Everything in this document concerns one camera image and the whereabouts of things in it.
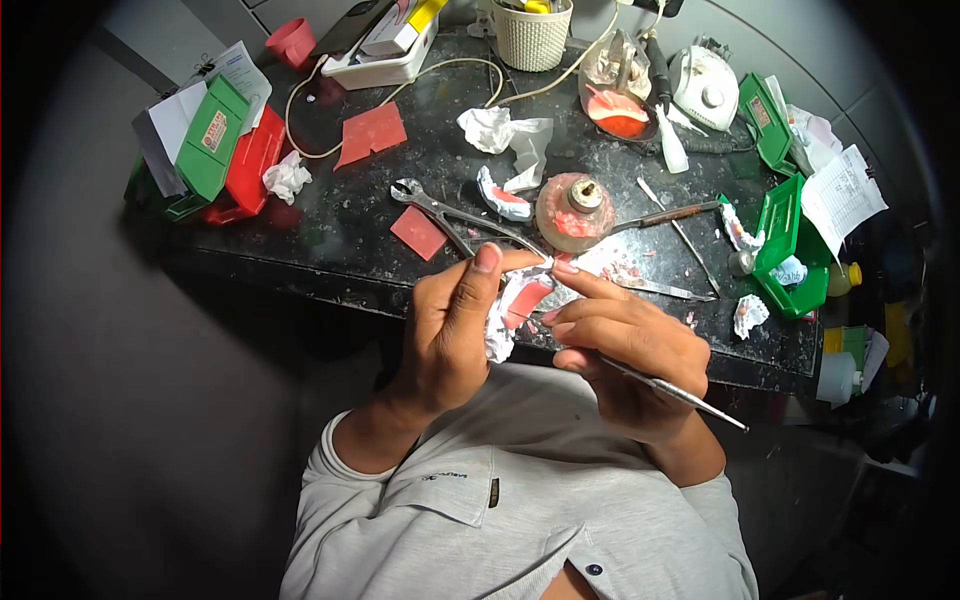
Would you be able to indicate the person's right hand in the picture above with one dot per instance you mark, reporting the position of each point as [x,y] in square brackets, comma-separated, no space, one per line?
[652,352]

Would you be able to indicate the person's left hand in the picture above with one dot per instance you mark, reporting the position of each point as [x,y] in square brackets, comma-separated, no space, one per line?
[442,337]

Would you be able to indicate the person's left thumb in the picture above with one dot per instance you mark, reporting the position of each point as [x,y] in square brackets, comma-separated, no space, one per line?
[476,281]

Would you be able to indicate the person's right ring finger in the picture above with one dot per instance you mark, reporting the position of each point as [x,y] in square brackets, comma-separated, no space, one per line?
[600,283]

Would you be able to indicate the person's left index finger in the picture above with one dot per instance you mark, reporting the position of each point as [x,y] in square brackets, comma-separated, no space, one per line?
[525,261]

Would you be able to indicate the person's right index finger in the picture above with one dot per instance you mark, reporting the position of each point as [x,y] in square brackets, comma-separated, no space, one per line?
[577,334]

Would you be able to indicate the person's right thumb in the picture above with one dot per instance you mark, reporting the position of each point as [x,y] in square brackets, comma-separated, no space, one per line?
[576,360]

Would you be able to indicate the person's right middle finger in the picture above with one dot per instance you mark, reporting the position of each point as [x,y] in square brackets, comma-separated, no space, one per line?
[585,309]

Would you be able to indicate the plaster cast with pink wax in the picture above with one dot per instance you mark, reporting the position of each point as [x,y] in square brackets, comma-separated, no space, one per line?
[517,304]
[499,199]

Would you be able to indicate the thin metal carving tool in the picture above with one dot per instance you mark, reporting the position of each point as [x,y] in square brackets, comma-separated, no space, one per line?
[697,405]

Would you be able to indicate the pile of pink wax scraps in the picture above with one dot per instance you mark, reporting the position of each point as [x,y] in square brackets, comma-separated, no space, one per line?
[622,268]

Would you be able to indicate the glass spirit lamp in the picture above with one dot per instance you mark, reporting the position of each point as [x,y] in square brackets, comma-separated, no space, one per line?
[574,217]

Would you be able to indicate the flat metal spatula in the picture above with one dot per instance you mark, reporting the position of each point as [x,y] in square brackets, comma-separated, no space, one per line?
[667,290]

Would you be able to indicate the small pink wax sheet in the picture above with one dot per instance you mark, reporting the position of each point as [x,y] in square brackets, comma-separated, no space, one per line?
[418,232]

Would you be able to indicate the thin metal instrument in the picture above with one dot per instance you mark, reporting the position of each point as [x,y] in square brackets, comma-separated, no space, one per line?
[679,232]

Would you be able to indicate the steel pliers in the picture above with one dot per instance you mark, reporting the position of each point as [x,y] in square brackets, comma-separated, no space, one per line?
[420,199]

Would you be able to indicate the large crumpled white tissue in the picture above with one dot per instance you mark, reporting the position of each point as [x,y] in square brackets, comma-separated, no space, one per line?
[491,127]

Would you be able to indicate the small metal cap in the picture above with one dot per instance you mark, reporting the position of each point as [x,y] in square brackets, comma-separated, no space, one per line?
[741,262]

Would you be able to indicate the plaster cast with teeth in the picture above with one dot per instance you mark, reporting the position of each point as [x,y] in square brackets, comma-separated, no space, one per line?
[739,229]

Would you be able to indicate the white plastic spatula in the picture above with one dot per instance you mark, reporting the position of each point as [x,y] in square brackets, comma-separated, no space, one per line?
[673,150]

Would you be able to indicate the small white plaster cast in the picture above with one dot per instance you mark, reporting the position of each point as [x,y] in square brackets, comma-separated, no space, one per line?
[750,315]

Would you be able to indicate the glass bowl with pink wax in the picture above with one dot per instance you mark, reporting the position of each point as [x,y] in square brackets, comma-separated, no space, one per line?
[619,112]

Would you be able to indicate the large pink wax sheet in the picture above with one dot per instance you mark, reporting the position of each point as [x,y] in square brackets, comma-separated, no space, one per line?
[371,135]

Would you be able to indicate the person's body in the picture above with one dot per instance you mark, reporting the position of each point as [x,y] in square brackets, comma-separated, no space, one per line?
[487,525]

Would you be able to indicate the plaster cast with blue writing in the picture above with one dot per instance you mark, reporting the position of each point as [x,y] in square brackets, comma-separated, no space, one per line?
[789,271]

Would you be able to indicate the open green plastic box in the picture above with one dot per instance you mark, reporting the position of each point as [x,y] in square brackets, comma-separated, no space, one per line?
[780,217]

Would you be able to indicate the black handpiece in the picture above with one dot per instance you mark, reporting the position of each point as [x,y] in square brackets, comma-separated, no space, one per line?
[658,75]

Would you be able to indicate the small crumpled white tissue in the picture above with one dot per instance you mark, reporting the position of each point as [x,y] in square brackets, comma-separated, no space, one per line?
[285,178]

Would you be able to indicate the white micromotor unit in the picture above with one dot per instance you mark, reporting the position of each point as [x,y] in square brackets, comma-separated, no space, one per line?
[705,90]

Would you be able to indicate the white woven basket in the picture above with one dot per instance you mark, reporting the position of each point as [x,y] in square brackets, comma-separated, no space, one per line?
[532,37]

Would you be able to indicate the white plastic tray box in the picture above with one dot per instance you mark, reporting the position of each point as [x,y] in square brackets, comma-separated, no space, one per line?
[375,73]

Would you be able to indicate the green box with label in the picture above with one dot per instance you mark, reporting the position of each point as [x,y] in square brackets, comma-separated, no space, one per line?
[214,142]
[765,120]

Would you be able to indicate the yellow bottle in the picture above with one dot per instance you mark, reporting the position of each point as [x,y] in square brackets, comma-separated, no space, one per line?
[844,279]

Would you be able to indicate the yellow and green box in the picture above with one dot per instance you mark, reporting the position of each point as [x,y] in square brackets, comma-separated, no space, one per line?
[844,341]

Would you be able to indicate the red plastic box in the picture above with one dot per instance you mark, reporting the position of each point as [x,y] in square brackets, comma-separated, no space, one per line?
[251,165]

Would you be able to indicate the white bottle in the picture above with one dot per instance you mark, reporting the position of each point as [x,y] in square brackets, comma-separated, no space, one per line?
[836,379]

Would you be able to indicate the printed paper slip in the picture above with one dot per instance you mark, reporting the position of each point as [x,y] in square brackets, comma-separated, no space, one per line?
[844,191]

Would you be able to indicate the bundle of papers and bags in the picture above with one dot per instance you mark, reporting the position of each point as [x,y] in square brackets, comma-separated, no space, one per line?
[814,131]

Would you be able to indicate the white and yellow carton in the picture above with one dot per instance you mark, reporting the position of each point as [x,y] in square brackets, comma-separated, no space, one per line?
[397,30]

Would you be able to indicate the black smartphone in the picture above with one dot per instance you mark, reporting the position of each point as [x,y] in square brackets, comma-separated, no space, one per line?
[349,26]

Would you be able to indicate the red plastic cup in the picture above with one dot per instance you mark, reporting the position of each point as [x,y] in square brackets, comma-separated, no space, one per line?
[291,41]

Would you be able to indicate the printed paper with binder clip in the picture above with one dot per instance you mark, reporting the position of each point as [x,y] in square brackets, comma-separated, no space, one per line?
[244,75]

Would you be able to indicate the white and grey folded card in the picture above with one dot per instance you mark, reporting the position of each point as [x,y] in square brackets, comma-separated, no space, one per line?
[172,120]

